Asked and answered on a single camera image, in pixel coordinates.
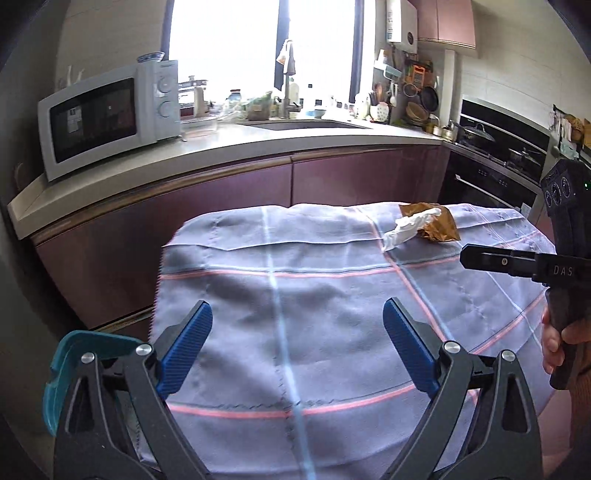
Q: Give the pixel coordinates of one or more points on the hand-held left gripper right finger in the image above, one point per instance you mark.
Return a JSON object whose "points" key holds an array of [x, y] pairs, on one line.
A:
{"points": [[411, 350]]}

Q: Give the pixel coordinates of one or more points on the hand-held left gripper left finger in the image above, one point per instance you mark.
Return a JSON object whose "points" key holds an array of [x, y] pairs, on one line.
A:
{"points": [[184, 355]]}

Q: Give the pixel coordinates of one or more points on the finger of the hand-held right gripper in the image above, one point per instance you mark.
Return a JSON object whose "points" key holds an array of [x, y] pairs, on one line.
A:
{"points": [[498, 261]]}

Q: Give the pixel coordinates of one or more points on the brown paper bag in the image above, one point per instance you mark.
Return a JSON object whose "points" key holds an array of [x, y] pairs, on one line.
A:
{"points": [[443, 228]]}

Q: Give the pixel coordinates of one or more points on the white tissue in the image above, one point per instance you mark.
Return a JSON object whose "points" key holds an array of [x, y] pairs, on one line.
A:
{"points": [[406, 230]]}

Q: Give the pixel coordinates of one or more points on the teal plastic trash bin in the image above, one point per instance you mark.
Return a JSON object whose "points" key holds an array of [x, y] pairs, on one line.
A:
{"points": [[60, 355]]}

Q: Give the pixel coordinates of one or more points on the person's right forearm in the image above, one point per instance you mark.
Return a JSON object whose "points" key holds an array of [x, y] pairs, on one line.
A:
{"points": [[581, 424]]}

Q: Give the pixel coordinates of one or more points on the person's right hand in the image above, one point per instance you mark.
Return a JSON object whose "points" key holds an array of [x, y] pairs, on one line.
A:
{"points": [[550, 346]]}

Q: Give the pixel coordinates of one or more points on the black wok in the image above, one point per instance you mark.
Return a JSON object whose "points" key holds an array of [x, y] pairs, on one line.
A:
{"points": [[526, 158]]}

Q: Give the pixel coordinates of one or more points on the built-in black oven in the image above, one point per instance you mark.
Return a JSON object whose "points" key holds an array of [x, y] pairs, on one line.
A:
{"points": [[480, 184]]}

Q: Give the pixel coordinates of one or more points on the checked grey cloth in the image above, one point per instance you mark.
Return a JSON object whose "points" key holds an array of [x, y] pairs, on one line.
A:
{"points": [[323, 323]]}

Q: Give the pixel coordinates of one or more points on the stack of food packets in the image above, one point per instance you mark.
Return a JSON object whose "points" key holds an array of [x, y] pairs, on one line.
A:
{"points": [[572, 129]]}

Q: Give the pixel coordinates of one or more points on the black range hood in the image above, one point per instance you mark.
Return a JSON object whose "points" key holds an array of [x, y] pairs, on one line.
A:
{"points": [[508, 120]]}

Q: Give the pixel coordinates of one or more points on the black pot with lid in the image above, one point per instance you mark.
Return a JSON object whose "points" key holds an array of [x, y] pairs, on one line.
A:
{"points": [[475, 136]]}

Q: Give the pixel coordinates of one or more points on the purple kitchen counter cabinets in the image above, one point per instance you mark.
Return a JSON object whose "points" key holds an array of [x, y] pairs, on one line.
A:
{"points": [[207, 198]]}

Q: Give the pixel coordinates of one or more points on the grey refrigerator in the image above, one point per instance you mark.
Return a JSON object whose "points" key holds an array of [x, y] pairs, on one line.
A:
{"points": [[25, 300]]}

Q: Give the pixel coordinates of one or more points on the pink table cover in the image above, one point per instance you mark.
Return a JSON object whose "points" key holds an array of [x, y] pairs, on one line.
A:
{"points": [[554, 443]]}

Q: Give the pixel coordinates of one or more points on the stack of bowls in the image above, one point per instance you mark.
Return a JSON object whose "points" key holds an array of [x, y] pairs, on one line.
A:
{"points": [[417, 112]]}

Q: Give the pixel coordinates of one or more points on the hanging black frying pan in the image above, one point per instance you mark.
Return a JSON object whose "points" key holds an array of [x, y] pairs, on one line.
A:
{"points": [[429, 98]]}

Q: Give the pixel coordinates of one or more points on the utensil holder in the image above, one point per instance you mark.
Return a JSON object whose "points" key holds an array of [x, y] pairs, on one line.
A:
{"points": [[379, 110]]}

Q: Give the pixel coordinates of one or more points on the orange grater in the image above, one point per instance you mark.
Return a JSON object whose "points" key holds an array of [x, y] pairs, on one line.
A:
{"points": [[418, 75]]}

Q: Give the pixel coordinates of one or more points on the clear food container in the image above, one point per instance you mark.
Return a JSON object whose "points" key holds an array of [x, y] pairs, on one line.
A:
{"points": [[201, 125]]}

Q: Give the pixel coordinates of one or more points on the white microwave oven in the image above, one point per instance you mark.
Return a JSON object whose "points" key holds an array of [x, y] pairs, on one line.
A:
{"points": [[157, 106]]}

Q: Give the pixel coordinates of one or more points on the white water heater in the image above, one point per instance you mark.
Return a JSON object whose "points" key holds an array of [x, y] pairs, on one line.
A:
{"points": [[401, 23]]}

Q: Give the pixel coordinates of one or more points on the glass kettle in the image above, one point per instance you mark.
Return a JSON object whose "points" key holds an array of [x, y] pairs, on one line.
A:
{"points": [[194, 97]]}

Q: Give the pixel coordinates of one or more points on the steel kitchen faucet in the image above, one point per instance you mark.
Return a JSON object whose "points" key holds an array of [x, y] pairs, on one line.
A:
{"points": [[288, 99]]}

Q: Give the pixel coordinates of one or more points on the cloth hung on faucet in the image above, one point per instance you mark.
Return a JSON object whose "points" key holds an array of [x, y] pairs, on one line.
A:
{"points": [[286, 57]]}

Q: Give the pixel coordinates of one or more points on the blue patterned white bowl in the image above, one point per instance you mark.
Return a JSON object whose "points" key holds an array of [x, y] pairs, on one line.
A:
{"points": [[150, 57]]}

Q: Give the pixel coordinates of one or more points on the white branch ornament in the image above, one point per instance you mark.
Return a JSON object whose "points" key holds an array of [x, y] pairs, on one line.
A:
{"points": [[74, 76]]}

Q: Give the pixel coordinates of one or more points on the dark framed window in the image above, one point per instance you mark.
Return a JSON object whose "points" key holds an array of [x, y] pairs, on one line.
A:
{"points": [[221, 41]]}

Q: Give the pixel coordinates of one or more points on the pink wall cabinet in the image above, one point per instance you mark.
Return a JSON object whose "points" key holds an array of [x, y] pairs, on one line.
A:
{"points": [[443, 21]]}

